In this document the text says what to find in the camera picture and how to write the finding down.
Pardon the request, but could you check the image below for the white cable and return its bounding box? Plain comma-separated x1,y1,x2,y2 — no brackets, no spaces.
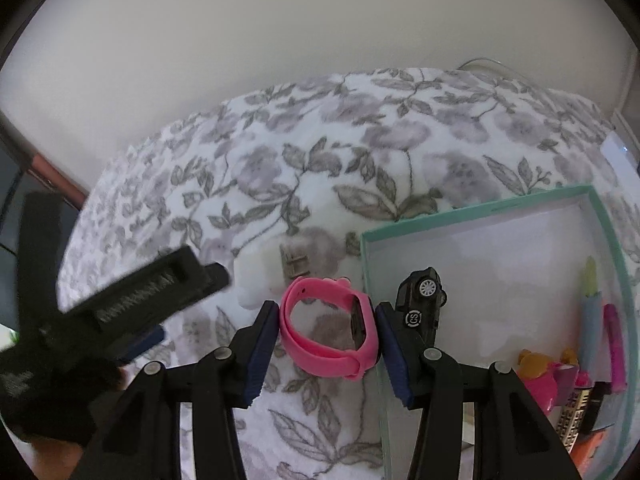
457,57,526,81

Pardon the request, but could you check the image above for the white power strip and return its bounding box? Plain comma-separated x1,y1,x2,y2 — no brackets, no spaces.
600,130,640,181

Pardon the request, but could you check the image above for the large coral blue utility knife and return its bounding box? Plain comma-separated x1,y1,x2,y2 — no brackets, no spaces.
579,255,605,378

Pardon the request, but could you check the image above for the small orange blue utility knife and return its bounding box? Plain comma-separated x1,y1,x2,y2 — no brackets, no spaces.
570,430,613,468

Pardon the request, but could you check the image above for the teal-edged white box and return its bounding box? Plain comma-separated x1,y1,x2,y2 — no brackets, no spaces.
360,185,640,480

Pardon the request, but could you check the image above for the white plug adapter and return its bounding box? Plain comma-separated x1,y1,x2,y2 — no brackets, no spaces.
234,241,310,312

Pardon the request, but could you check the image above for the gold patterned lighter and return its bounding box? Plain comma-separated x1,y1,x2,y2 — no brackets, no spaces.
555,385,596,453

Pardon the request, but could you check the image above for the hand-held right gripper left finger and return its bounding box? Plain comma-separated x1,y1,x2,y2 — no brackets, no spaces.
70,300,280,480

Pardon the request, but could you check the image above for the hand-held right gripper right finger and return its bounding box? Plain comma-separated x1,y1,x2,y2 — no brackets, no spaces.
375,301,583,480

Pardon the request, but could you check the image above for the purple lighter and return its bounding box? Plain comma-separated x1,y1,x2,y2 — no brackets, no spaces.
602,304,627,393

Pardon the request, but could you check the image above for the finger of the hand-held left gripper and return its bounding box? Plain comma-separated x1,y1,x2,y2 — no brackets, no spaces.
117,325,167,363
200,261,232,302

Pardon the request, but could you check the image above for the black toy car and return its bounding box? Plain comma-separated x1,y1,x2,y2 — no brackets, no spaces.
395,267,448,346

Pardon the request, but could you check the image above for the black rectangular block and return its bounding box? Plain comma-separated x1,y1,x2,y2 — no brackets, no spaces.
582,381,615,433

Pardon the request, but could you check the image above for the dark furniture with brown edge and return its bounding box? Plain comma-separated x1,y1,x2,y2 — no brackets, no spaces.
0,110,91,331

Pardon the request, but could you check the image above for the pink watch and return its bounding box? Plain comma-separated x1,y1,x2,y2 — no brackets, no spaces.
279,276,377,383

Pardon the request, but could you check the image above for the brown dog toy figure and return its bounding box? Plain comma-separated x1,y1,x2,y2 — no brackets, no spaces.
515,349,583,416

